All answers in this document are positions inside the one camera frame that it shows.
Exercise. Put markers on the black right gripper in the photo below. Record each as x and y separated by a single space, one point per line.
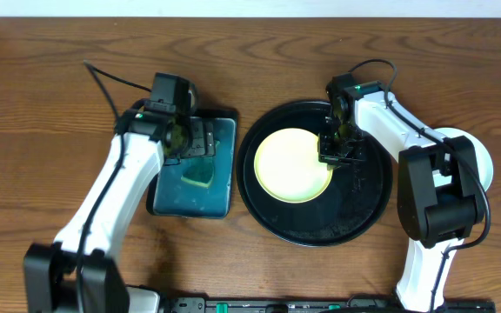
326 155

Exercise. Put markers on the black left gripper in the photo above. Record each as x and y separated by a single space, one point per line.
201 139

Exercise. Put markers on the green yellow sponge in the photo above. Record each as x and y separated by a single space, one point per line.
200 172

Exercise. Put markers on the yellow plate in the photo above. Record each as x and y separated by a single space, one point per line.
286 166

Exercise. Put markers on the mint plate with large scribble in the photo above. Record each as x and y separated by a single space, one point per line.
485 164

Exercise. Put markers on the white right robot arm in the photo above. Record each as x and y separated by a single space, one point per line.
439 193

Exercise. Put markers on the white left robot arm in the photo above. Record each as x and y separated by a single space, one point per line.
79 272

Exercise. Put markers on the round black serving tray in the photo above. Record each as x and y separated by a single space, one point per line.
353 201

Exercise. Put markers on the black rectangular water tray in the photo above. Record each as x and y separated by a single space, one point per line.
168 195

